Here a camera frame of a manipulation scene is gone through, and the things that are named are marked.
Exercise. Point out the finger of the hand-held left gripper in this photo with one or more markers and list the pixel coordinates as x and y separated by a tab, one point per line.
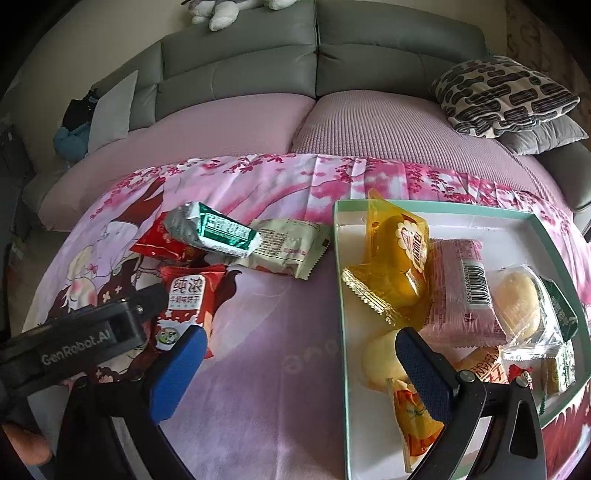
152	300

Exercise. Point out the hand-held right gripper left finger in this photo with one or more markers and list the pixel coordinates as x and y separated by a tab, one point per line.
178	374

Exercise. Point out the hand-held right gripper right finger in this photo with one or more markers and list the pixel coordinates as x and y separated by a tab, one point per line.
425	374

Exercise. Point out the red white biscuit packet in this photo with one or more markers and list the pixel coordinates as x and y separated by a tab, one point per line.
184	295

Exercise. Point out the clear oblong cake packet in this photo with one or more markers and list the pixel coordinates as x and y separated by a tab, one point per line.
381	357

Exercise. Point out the orange striped snack packet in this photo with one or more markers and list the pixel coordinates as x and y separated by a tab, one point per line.
485	364

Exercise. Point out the pink snack packet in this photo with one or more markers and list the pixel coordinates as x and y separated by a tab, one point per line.
457	304

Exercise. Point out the teal rimmed white box tray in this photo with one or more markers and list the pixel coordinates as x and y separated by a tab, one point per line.
364	438

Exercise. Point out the yellow snack packet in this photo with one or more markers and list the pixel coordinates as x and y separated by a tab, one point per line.
392	277

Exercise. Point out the clear round cake packet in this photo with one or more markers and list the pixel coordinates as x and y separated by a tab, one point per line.
517	300

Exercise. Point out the dark green snack packet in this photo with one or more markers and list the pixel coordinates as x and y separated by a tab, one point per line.
561	314

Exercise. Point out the person's left hand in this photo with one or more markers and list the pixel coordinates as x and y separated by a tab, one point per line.
27	445

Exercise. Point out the plain red snack packet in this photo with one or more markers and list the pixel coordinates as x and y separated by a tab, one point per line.
154	242

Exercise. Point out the green silver snack packet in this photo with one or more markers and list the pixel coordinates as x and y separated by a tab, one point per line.
217	230

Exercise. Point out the pink printed blanket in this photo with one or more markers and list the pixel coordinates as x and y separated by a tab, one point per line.
277	346

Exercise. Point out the beige snack packet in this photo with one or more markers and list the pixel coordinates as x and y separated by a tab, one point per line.
286	244

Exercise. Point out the blue cloth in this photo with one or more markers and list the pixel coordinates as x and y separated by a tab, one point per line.
69	145

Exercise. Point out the pink sofa cover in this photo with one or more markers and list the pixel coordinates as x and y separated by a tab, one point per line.
231	134

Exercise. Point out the light grey cushion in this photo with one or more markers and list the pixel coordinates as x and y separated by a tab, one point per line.
113	110

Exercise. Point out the black bag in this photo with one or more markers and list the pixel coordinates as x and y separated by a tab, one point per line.
76	115

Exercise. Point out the dark grey cushion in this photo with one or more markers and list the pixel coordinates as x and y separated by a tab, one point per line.
545	138

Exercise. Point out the black patterned beige cushion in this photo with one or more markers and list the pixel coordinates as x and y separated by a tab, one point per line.
498	92

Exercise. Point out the grey white plush dog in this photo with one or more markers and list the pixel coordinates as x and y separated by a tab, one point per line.
221	16

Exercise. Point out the grey leather sofa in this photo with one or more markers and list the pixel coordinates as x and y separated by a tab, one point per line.
369	55

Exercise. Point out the beige patterned curtain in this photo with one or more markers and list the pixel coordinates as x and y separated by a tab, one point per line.
545	32

